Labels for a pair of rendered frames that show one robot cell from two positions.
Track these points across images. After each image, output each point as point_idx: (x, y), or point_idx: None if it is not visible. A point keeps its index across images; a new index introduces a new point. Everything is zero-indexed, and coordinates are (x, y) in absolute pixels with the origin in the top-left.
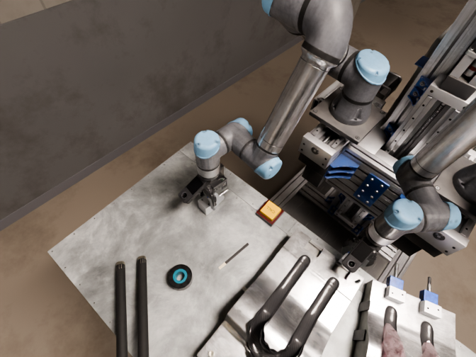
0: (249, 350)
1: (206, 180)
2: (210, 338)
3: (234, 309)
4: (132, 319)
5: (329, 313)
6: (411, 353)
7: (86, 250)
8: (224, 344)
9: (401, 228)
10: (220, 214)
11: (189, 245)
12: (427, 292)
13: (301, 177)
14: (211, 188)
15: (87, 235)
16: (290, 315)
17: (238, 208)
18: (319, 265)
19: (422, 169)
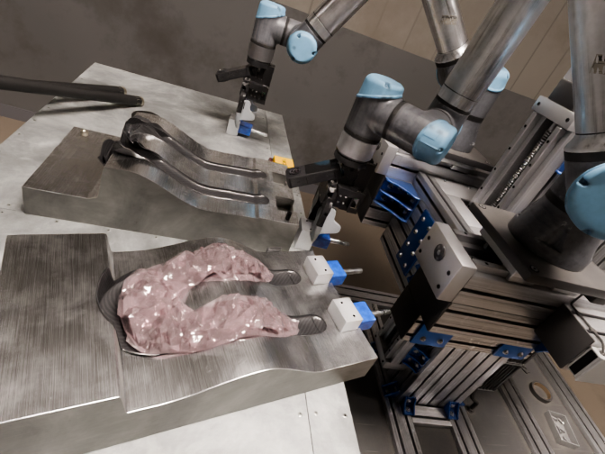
0: (112, 140)
1: (248, 67)
2: (101, 132)
3: (146, 114)
4: (75, 106)
5: (221, 203)
6: (256, 292)
7: (115, 77)
8: (103, 141)
9: (364, 93)
10: (238, 141)
11: (184, 128)
12: (364, 304)
13: (374, 296)
14: (248, 84)
15: (130, 77)
16: (183, 164)
17: (258, 150)
18: (266, 186)
19: (444, 86)
